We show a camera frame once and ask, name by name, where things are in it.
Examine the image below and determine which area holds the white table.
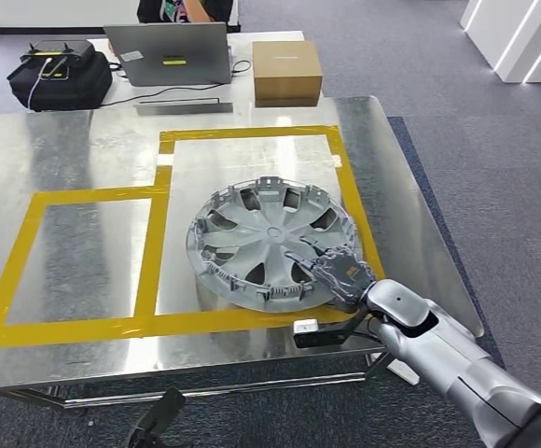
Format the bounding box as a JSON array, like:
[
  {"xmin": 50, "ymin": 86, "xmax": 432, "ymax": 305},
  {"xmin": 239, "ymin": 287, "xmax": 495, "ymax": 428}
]
[{"xmin": 88, "ymin": 31, "xmax": 306, "ymax": 128}]

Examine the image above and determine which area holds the brown cardboard box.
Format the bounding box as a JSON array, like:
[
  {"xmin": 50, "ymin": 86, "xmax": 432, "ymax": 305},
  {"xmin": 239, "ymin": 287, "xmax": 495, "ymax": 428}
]
[{"xmin": 252, "ymin": 39, "xmax": 324, "ymax": 109}]

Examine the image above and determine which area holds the steel workbench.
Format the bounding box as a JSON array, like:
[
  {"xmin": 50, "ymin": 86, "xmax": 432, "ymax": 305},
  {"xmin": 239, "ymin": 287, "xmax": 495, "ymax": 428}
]
[{"xmin": 0, "ymin": 95, "xmax": 486, "ymax": 410}]

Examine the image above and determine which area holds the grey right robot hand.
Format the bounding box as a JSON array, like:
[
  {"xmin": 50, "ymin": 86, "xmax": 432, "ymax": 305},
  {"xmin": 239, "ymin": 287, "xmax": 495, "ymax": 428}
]
[{"xmin": 284, "ymin": 236, "xmax": 379, "ymax": 314}]

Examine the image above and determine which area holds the yellow tape on workbench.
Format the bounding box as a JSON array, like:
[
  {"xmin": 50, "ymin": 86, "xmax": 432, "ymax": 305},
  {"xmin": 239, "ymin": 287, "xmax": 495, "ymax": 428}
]
[{"xmin": 0, "ymin": 125, "xmax": 387, "ymax": 351}]

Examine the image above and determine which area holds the black laptop cable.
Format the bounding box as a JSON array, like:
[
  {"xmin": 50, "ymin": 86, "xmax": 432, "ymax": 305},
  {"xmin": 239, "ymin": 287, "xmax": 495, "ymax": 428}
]
[{"xmin": 100, "ymin": 58, "xmax": 253, "ymax": 107}]

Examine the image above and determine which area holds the silver plastic hubcap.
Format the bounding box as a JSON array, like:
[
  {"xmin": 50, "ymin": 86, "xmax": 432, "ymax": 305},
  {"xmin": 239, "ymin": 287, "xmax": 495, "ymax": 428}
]
[{"xmin": 186, "ymin": 175, "xmax": 362, "ymax": 315}]

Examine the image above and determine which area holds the grey metal bar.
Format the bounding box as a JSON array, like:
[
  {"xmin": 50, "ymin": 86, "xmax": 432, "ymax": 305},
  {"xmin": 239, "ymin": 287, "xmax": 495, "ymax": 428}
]
[{"xmin": 134, "ymin": 97, "xmax": 234, "ymax": 117}]

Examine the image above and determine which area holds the black bag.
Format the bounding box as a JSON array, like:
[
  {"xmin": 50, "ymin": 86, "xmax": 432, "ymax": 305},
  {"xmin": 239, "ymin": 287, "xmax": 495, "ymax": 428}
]
[{"xmin": 6, "ymin": 49, "xmax": 113, "ymax": 113}]

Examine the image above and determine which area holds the white power strip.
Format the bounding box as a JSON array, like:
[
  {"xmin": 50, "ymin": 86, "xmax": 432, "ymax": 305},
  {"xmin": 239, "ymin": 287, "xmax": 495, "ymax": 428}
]
[{"xmin": 387, "ymin": 357, "xmax": 420, "ymax": 387}]

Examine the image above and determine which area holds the white block with light strip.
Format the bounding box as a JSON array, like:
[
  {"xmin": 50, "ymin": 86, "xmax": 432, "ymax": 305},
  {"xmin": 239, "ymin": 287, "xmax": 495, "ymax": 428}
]
[{"xmin": 459, "ymin": 0, "xmax": 541, "ymax": 85}]

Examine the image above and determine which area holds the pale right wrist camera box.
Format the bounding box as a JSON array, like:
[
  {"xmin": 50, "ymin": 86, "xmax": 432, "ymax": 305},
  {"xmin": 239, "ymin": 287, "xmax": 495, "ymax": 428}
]
[{"xmin": 292, "ymin": 309, "xmax": 383, "ymax": 351}]

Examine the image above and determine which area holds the grey laptop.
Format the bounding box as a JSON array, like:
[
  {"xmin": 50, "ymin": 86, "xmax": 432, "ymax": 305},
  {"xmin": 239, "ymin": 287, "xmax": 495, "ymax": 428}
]
[{"xmin": 103, "ymin": 22, "xmax": 233, "ymax": 88}]

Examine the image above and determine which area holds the white charging cable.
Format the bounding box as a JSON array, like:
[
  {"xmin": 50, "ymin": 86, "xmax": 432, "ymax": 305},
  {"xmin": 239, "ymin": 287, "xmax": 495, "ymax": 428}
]
[{"xmin": 27, "ymin": 56, "xmax": 56, "ymax": 111}]

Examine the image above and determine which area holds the black router with antennas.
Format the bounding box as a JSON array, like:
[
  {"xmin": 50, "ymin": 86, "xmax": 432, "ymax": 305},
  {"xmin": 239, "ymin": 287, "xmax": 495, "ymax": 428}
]
[{"xmin": 20, "ymin": 39, "xmax": 97, "ymax": 66}]

